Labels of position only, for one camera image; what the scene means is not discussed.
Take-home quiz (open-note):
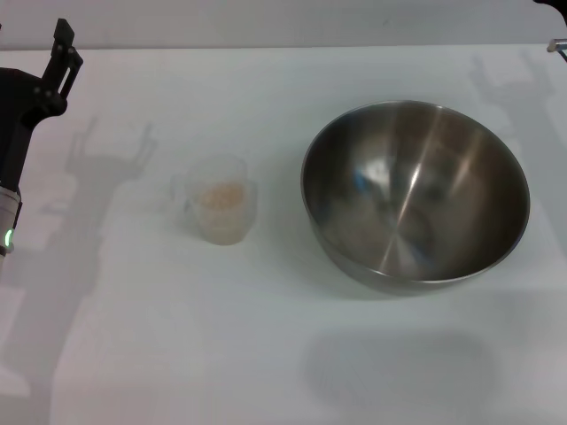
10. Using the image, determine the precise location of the stainless steel mixing bowl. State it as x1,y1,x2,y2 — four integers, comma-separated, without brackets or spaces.
300,99,532,297

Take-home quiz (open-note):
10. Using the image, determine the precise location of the white rice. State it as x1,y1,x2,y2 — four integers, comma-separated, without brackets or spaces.
194,182,247,243

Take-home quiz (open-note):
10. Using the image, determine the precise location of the clear plastic measuring cup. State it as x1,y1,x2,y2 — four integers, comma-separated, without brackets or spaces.
170,153,259,245

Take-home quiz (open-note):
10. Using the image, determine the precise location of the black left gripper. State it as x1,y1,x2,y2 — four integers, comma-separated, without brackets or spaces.
0,18,85,192

